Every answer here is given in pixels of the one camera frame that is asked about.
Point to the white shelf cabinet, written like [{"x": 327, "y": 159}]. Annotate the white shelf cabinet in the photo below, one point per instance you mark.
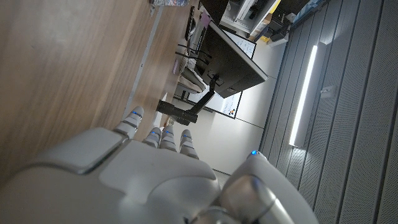
[{"x": 245, "y": 12}]

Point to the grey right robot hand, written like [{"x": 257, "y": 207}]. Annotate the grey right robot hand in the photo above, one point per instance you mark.
[{"x": 140, "y": 180}]

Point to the black keyboard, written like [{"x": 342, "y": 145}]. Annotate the black keyboard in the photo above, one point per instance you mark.
[{"x": 190, "y": 23}]

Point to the long ceiling light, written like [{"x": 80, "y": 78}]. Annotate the long ceiling light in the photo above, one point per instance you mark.
[{"x": 306, "y": 93}]

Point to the black computer monitor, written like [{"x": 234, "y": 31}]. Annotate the black computer monitor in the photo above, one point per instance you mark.
[
  {"x": 230, "y": 59},
  {"x": 245, "y": 46}
]

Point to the purple sticky note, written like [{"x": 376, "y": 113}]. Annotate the purple sticky note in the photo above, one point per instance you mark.
[{"x": 175, "y": 67}]

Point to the grey hanging cloth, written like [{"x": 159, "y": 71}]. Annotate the grey hanging cloth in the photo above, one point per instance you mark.
[{"x": 191, "y": 79}]

